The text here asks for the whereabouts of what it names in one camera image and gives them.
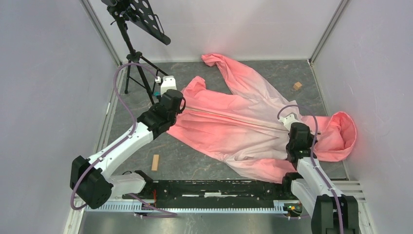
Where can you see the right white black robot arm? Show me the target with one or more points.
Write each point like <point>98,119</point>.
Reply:
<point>331,211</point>

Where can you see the black perforated music stand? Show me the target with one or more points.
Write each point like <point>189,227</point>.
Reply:
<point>140,13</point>

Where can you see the pink zip jacket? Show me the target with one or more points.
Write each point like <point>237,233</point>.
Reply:
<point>242,128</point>

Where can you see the white slotted cable duct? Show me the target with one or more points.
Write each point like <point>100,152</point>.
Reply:
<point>134,206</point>

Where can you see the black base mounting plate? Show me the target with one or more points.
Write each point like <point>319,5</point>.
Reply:
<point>214,193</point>

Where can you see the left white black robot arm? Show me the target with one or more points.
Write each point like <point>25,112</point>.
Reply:
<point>92,178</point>

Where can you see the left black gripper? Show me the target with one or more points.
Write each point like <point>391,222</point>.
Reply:
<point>178,111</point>

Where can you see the small wooden cube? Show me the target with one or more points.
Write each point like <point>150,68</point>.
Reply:
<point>297,86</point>

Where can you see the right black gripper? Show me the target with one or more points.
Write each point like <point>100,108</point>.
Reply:
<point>310,137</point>

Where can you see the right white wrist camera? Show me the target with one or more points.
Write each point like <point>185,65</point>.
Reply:
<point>289,120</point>

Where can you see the long wooden block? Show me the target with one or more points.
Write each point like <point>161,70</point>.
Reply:
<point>155,163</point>

